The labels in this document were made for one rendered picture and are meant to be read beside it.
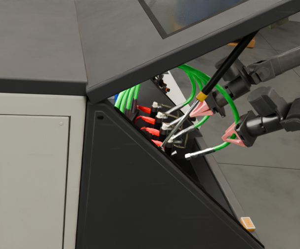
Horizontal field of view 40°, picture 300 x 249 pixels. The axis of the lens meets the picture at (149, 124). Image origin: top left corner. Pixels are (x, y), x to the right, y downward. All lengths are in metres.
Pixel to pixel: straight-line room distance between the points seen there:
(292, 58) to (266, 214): 1.84
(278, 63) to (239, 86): 0.14
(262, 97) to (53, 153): 0.54
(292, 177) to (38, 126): 2.85
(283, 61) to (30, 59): 0.77
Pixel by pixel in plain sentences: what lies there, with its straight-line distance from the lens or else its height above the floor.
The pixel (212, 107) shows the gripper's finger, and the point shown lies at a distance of 1.28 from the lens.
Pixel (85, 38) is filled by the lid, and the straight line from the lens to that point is 1.05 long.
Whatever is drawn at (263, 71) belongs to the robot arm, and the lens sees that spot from 1.28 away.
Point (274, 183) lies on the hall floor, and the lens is 3.36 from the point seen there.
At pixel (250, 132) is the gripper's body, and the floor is 1.30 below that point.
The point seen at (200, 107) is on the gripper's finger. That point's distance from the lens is 1.29.
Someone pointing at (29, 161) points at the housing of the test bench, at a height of 1.30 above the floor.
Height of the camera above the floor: 1.85
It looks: 30 degrees down
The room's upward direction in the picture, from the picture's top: 10 degrees clockwise
